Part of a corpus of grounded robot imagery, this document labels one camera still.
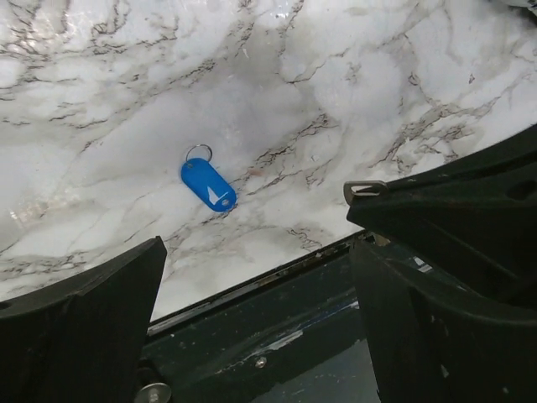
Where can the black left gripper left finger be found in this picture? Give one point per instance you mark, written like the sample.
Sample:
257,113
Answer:
80,339

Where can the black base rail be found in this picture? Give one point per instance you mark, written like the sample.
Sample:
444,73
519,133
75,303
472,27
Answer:
292,335

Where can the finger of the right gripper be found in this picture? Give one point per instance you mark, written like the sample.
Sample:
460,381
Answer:
474,218

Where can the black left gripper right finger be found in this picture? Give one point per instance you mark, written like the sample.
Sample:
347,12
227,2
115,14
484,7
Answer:
431,341

